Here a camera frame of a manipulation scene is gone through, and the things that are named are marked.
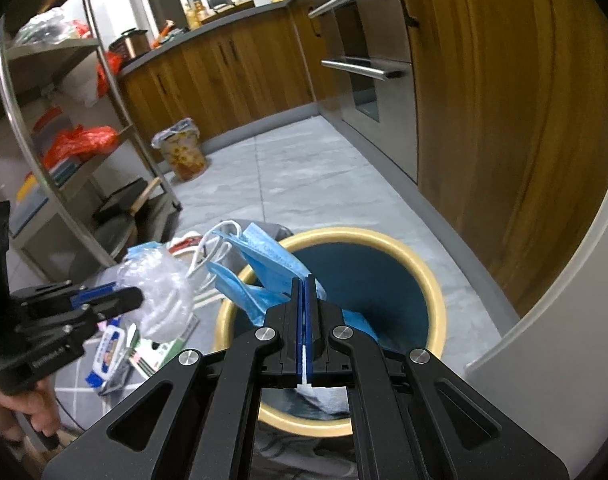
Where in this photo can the glass pot lid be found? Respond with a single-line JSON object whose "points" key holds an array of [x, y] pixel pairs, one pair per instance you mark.
{"points": [[113, 240]]}

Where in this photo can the clear bag of items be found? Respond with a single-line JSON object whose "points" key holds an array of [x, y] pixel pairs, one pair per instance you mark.
{"points": [[48, 25]]}

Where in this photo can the blue face mask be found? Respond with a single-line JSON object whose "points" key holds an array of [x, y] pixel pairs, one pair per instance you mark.
{"points": [[269, 255]]}

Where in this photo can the large orange plastic bag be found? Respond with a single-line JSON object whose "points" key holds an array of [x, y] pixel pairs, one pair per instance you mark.
{"points": [[78, 142]]}

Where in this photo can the plastic container with red lid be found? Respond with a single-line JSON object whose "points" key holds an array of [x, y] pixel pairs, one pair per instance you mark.
{"points": [[51, 125]]}

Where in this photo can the grey checked cloth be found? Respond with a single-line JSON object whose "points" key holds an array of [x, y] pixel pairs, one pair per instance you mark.
{"points": [[78, 375]]}

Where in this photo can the white appliance side panel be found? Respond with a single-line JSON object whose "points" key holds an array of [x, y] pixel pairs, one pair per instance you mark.
{"points": [[549, 360]]}

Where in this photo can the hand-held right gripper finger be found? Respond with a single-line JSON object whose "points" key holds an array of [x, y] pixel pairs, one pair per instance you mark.
{"points": [[298, 320], [310, 320]]}

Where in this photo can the stainless built-in oven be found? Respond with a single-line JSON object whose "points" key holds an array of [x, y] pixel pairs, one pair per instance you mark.
{"points": [[384, 125]]}

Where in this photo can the grey kitchen countertop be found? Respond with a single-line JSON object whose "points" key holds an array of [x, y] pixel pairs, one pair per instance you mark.
{"points": [[218, 20]]}

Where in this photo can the yellow item on shelf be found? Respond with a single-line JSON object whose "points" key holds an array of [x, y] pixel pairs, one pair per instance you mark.
{"points": [[26, 187]]}

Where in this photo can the blue cutting board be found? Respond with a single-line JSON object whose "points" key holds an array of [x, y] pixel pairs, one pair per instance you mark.
{"points": [[38, 207]]}

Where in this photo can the blue bin with yellow rim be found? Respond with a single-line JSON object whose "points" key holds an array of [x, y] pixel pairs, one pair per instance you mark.
{"points": [[384, 285]]}

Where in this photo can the person's left hand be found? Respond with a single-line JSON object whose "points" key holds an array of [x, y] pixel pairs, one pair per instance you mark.
{"points": [[13, 405]]}

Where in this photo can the blue white snack packet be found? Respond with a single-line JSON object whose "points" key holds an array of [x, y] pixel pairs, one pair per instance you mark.
{"points": [[106, 355]]}

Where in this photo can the copper coloured pot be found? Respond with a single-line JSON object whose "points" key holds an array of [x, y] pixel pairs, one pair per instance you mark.
{"points": [[131, 45]]}

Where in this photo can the wooden kitchen cabinets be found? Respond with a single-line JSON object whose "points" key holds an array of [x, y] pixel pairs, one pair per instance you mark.
{"points": [[509, 135]]}

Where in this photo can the steel shelf rack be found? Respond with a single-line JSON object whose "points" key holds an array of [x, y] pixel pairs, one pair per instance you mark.
{"points": [[48, 51]]}

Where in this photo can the floral bin with liner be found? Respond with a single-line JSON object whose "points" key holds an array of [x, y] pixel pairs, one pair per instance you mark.
{"points": [[183, 155]]}

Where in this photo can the amber glass bottle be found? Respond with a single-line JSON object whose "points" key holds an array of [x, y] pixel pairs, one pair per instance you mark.
{"points": [[193, 17]]}

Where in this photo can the clear plastic bag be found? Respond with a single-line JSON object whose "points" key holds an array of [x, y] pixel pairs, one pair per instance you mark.
{"points": [[158, 290]]}

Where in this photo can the orange item on countertop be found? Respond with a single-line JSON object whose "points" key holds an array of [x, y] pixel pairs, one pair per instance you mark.
{"points": [[166, 27]]}

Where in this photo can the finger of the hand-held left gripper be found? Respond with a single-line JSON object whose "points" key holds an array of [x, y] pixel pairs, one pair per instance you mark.
{"points": [[91, 294], [118, 297]]}

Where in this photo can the white red-lined cup wrapper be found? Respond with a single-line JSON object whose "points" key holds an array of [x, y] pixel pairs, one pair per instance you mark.
{"points": [[183, 249]]}

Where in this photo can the green white carton box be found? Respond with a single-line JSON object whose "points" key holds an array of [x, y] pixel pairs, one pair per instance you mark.
{"points": [[156, 357]]}

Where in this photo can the small hanging orange bag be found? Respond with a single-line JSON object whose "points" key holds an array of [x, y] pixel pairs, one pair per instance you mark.
{"points": [[108, 67]]}

